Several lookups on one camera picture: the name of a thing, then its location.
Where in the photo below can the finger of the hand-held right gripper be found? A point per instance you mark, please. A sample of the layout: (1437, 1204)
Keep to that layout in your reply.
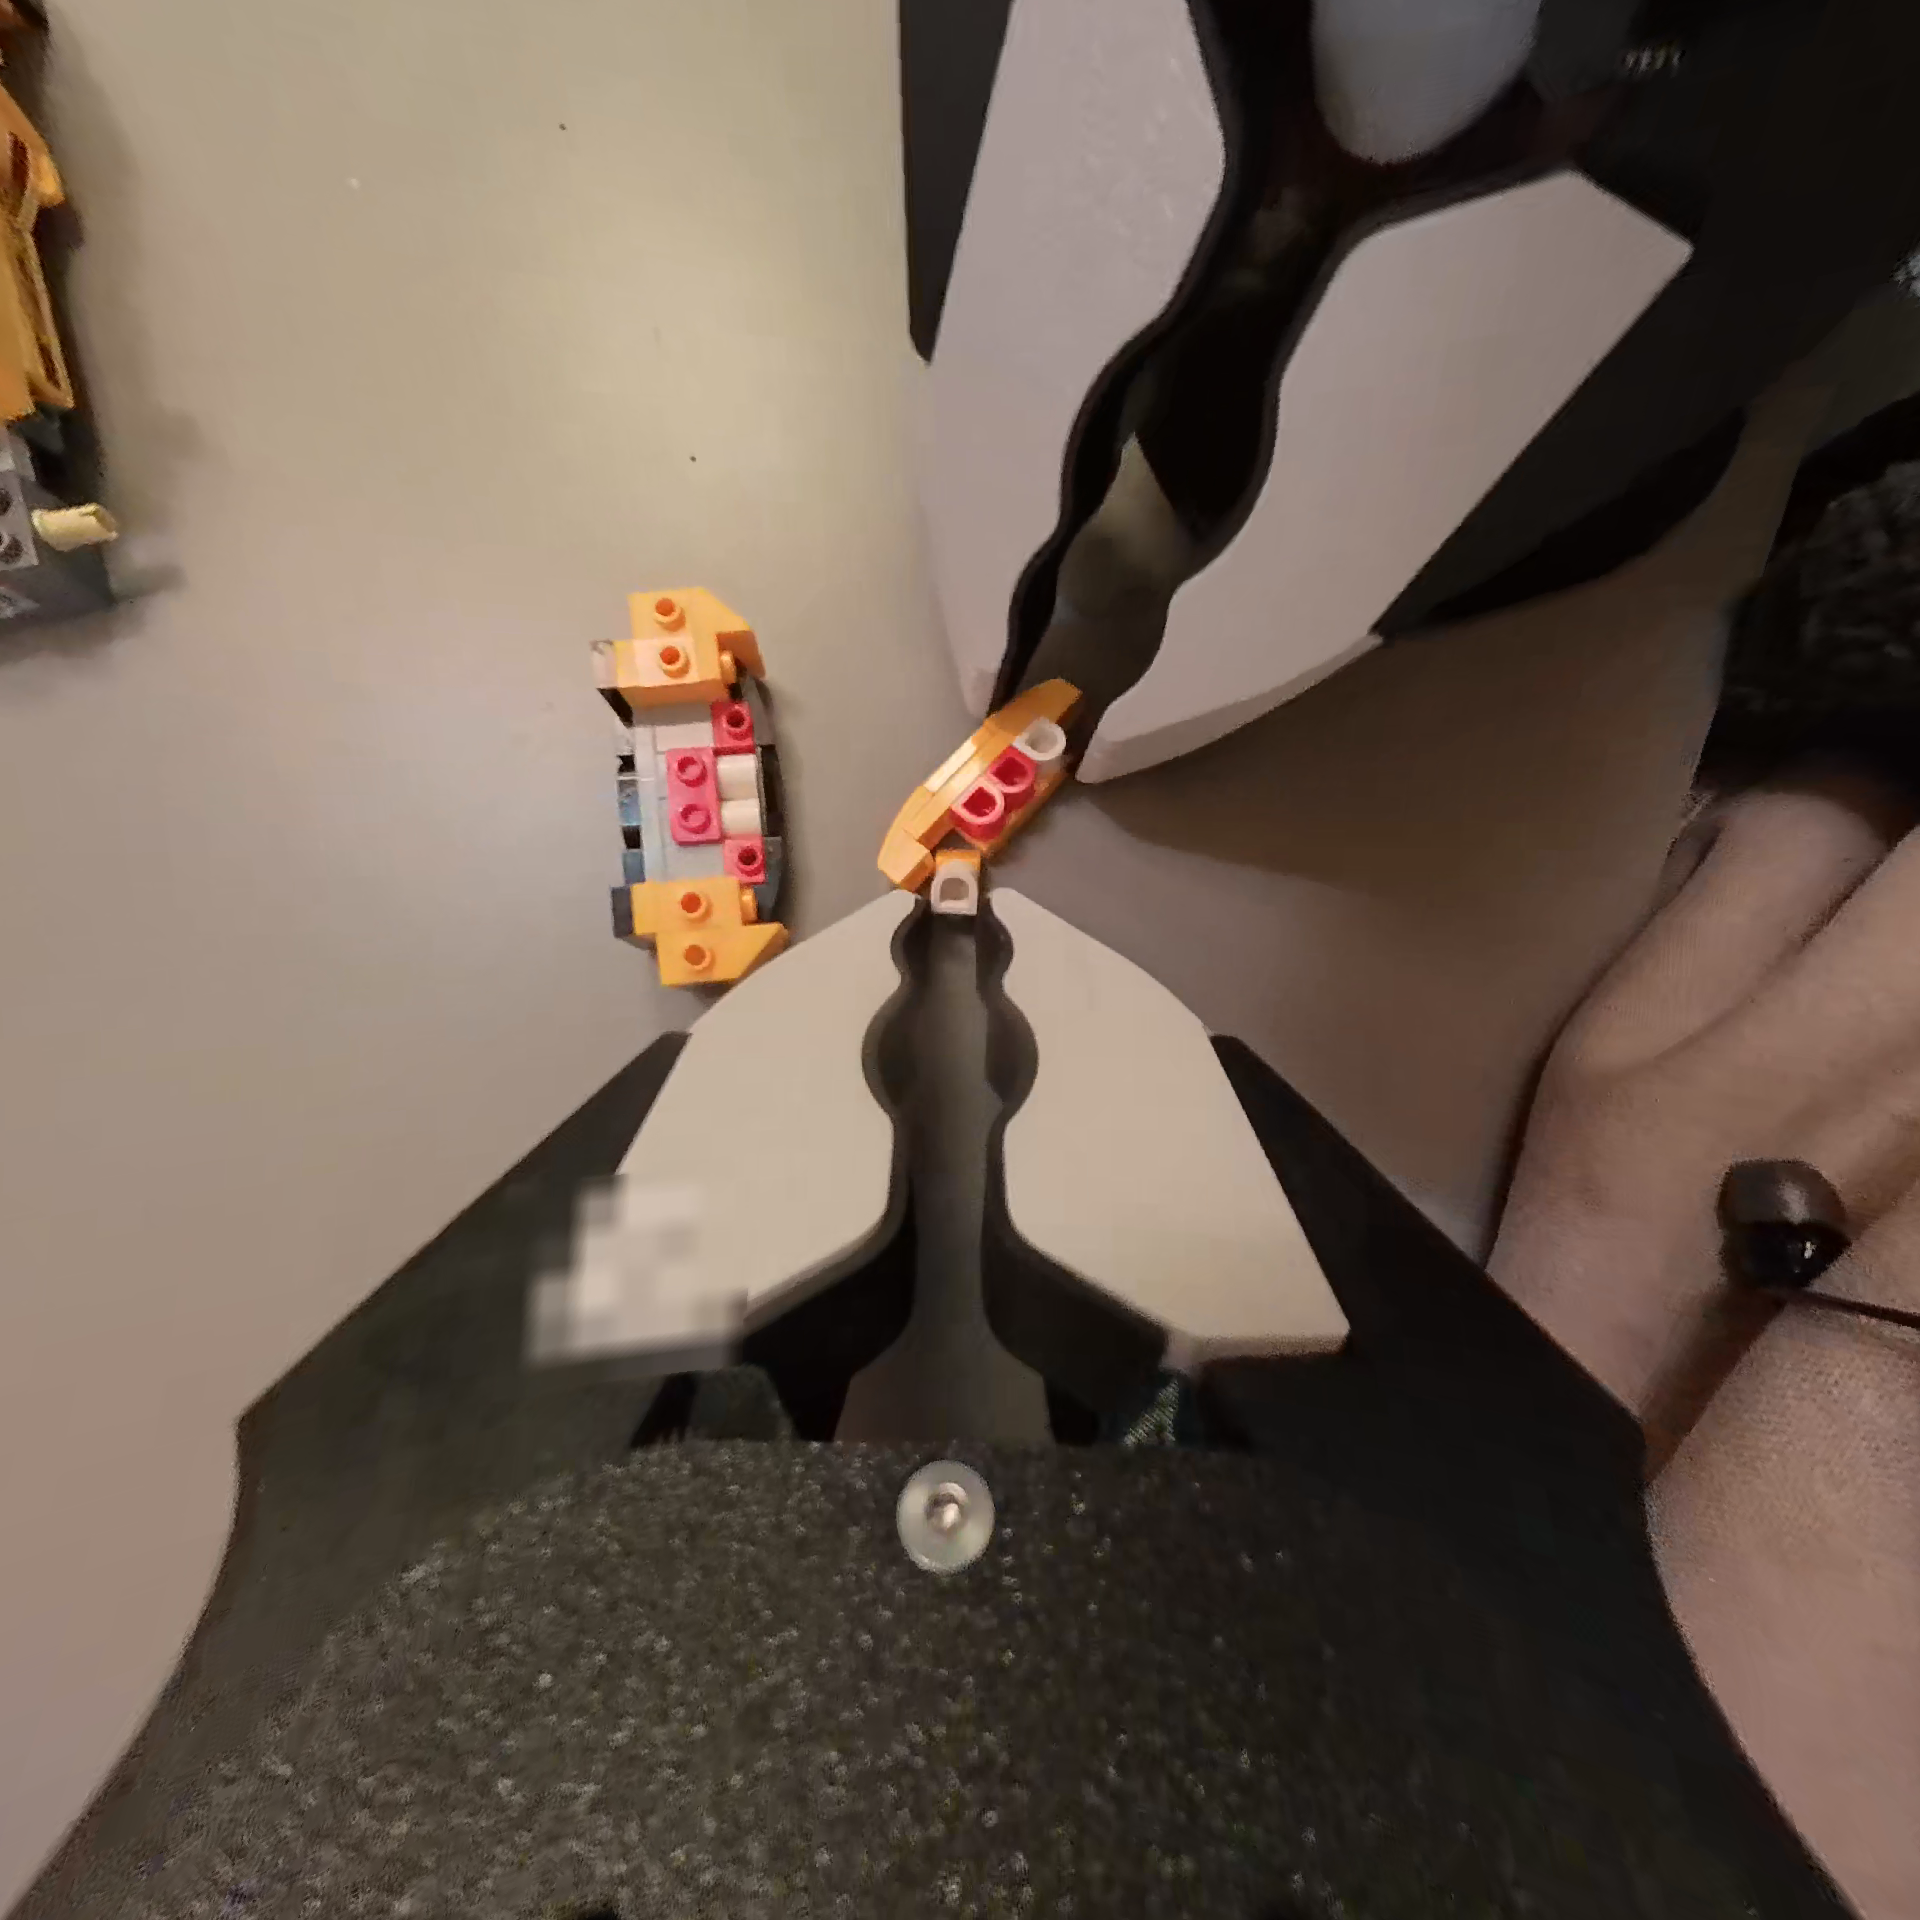
(1440, 391)
(1053, 241)

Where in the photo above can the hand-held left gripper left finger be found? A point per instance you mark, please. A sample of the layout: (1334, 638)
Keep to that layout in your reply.
(797, 1111)

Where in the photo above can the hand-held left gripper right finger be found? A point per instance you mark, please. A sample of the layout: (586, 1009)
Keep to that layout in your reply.
(1171, 1186)

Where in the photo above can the orange red grey lego assembly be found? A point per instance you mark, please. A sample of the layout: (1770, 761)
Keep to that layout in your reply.
(698, 796)

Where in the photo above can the orange arch lego piece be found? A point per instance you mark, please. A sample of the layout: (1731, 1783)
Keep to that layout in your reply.
(968, 811)

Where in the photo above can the yellow lego car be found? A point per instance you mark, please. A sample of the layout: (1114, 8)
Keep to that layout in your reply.
(30, 362)

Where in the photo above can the dark fleece jacket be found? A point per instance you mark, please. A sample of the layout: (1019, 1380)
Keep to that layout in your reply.
(1836, 644)

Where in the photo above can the beige garment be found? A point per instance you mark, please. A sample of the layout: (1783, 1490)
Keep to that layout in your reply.
(1741, 1500)

